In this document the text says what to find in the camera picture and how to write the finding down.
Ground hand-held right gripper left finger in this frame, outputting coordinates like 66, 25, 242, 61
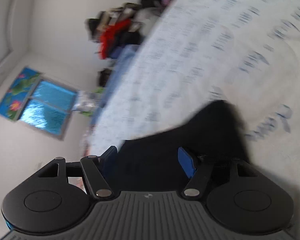
37, 145, 114, 200

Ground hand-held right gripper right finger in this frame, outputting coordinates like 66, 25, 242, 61
177, 147, 260, 201

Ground black pants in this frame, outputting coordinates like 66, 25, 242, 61
114, 99, 253, 196

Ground brown bag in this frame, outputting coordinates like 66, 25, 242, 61
98, 68, 113, 88

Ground window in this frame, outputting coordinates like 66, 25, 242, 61
0, 66, 78, 141

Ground white script-printed bedspread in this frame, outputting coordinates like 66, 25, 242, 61
86, 0, 300, 232

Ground navy garment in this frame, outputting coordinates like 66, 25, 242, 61
109, 31, 142, 58

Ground red garment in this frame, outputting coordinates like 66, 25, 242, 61
99, 19, 132, 60

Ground grey cushion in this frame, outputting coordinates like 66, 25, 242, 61
134, 6, 164, 29

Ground black bag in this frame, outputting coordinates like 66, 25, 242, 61
139, 0, 168, 8

